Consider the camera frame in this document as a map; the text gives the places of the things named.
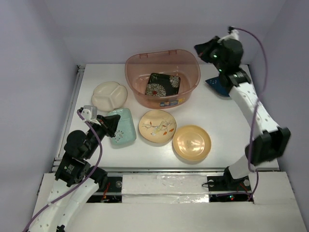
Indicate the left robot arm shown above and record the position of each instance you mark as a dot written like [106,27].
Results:
[76,180]

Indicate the light teal divided tray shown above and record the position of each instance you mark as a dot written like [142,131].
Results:
[125,133]

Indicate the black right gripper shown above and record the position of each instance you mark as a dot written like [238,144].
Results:
[203,49]

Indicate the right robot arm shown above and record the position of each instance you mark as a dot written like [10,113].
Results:
[268,140]

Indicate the black floral square plate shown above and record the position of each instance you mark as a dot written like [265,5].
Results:
[162,85]

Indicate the dark blue leaf-shaped dish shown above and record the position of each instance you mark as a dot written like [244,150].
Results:
[215,85]

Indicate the blue yellow bin label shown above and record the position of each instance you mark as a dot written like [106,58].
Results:
[172,103]

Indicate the beige bird-painted plate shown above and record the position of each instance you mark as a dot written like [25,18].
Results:
[157,126]

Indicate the pink translucent plastic bin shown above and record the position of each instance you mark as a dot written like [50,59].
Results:
[181,63]

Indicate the orange round bear plate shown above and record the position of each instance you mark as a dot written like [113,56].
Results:
[192,143]

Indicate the aluminium frame rail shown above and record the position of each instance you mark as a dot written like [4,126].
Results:
[68,118]

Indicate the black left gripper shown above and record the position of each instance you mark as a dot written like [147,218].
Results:
[110,123]

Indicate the cream three-section plate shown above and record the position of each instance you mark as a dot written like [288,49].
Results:
[109,96]

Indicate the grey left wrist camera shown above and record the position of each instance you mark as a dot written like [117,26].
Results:
[89,113]

